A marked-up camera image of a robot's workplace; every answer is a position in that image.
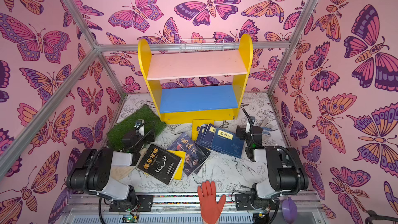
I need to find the navy book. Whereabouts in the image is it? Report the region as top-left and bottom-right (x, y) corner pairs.
(196, 126), (204, 144)
(210, 128), (244, 159)
(202, 123), (217, 148)
(197, 124), (208, 147)

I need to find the purple plastic scoop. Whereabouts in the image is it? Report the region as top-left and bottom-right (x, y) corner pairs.
(282, 197), (298, 224)

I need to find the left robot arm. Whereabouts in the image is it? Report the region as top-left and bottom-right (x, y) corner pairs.
(66, 120), (155, 208)

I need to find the red rubber glove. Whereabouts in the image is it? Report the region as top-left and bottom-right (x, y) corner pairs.
(198, 181), (227, 224)

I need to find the yellow cartoon cover book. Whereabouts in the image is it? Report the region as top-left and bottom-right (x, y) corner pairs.
(191, 119), (215, 141)

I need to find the dark purple cover book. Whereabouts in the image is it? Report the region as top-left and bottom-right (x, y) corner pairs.
(167, 133), (211, 176)

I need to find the blue clip object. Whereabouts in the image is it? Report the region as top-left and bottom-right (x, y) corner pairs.
(261, 127), (273, 136)

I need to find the aluminium rail base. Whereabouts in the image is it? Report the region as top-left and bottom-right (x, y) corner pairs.
(57, 191), (328, 224)

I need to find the beige cloth glove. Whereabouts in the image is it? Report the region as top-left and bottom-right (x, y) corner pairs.
(110, 148), (147, 180)

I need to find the black book yellow title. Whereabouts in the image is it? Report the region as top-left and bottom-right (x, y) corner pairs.
(137, 144), (182, 185)

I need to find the thin yellow book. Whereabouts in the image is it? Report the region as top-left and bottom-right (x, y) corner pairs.
(168, 150), (186, 180)

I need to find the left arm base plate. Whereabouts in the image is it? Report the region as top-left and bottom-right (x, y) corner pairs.
(109, 195), (154, 213)

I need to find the green circuit board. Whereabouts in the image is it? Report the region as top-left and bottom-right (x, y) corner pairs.
(122, 215), (139, 224)

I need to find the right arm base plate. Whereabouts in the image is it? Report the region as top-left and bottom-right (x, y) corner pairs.
(231, 192), (277, 213)

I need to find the yellow pink blue bookshelf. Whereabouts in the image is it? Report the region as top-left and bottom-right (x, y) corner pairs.
(137, 34), (254, 124)

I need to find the green artificial grass mat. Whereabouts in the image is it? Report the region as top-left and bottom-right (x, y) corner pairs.
(107, 104), (166, 150)

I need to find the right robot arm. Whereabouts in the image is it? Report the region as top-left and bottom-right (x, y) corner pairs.
(236, 116), (309, 204)

